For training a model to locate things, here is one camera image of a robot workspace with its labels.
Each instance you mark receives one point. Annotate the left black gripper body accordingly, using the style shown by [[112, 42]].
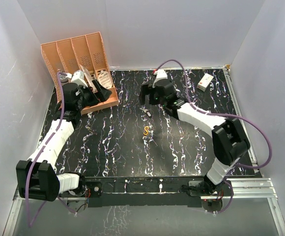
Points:
[[87, 98]]

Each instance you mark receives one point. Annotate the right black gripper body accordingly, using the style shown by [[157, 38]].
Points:
[[155, 99]]

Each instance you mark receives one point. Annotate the orange carabiner keyring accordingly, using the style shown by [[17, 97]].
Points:
[[146, 131]]

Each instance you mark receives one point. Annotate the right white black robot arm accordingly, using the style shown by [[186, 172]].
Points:
[[229, 139]]

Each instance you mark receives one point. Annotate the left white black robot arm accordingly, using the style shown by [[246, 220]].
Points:
[[36, 176]]

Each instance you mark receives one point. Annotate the white label packet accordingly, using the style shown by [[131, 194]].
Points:
[[104, 79]]

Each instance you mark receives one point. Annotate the white packaged card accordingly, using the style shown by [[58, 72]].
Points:
[[87, 79]]

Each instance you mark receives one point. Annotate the grey round tin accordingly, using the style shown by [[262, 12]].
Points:
[[63, 77]]

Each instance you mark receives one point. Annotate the key with black tag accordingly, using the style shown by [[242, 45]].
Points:
[[146, 112]]

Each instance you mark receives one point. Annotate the orange plastic file organizer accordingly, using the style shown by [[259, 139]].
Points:
[[85, 56]]

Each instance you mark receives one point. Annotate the white red small box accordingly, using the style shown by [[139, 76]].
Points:
[[205, 82]]

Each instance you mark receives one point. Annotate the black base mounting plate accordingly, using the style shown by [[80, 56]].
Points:
[[149, 191]]

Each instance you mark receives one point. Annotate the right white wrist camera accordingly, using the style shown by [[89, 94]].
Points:
[[159, 74]]

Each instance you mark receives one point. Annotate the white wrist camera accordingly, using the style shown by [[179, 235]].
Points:
[[78, 78], [159, 74]]

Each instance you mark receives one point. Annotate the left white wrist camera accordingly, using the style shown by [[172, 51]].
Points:
[[78, 78]]

